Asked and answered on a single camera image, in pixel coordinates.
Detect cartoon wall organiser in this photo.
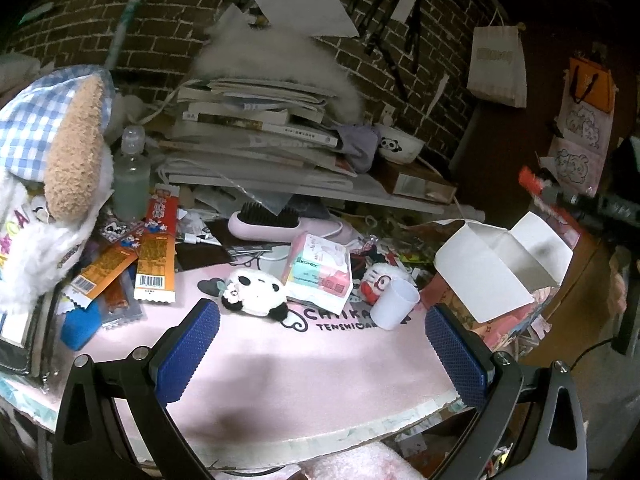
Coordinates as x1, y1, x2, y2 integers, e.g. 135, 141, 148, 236
547, 95, 616, 196

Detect white paper bag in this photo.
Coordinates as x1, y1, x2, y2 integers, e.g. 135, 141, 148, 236
467, 25, 528, 108

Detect grey fluffy fur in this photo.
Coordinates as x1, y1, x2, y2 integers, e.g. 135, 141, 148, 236
192, 27, 366, 121

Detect red white plush charm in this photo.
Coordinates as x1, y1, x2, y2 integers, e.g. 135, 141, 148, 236
361, 262, 416, 306

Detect pink desk mat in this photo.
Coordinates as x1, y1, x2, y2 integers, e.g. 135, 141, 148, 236
60, 260, 463, 466

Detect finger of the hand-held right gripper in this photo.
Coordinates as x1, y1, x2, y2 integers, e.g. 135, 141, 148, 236
537, 185, 601, 221

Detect red snack packet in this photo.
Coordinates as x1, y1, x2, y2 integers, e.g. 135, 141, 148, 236
145, 185, 180, 238

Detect frosted plastic bottle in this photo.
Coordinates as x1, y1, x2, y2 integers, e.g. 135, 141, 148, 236
112, 125, 151, 221

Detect pink box white flaps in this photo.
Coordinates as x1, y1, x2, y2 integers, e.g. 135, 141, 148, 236
420, 211, 576, 356

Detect white plastic cup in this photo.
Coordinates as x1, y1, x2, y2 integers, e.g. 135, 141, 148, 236
370, 278, 421, 331

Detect pale blue pole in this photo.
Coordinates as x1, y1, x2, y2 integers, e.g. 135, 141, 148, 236
102, 0, 161, 68

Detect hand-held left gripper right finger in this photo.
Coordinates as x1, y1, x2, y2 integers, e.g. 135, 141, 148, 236
424, 303, 588, 480

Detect panda plush toy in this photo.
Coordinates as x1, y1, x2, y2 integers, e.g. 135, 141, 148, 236
220, 267, 291, 322

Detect dark storage case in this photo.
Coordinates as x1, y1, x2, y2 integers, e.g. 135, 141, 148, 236
0, 290, 56, 378

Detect white flat board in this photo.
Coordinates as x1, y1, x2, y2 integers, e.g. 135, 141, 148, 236
167, 172, 486, 221

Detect pink tissue pack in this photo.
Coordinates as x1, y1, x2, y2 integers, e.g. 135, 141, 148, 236
281, 232, 353, 313

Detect orange barcode snack packet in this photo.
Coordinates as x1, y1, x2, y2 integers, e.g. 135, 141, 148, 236
132, 235, 177, 303

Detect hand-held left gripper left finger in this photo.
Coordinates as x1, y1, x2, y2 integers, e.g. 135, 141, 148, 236
52, 298, 222, 480

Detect white charging cable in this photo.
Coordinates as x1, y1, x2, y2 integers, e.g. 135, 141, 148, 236
182, 230, 221, 246

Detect plush dog plaid hat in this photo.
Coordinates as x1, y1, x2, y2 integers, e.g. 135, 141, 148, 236
0, 65, 118, 313

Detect pink hair brush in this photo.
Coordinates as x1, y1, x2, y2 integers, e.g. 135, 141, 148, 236
227, 201, 358, 241

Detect brown wooden box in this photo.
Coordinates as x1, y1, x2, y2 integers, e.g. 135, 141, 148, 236
385, 160, 458, 201

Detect orange paper bag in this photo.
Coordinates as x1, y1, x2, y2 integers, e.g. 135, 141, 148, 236
567, 57, 618, 113

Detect white panda bowl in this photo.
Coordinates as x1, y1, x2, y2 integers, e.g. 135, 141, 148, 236
376, 124, 426, 164

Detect red small packet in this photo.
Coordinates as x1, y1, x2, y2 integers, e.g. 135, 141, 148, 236
519, 166, 551, 198

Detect purple cloth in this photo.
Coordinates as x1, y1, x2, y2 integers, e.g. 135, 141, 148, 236
336, 124, 382, 173

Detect dark orange snack packet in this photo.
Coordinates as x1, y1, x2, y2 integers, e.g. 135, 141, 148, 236
102, 272, 146, 328

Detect white paper sheet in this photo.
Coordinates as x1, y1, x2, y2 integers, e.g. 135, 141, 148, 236
250, 0, 361, 38

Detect stack of books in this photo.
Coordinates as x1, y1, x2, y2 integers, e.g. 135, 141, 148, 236
160, 77, 371, 186

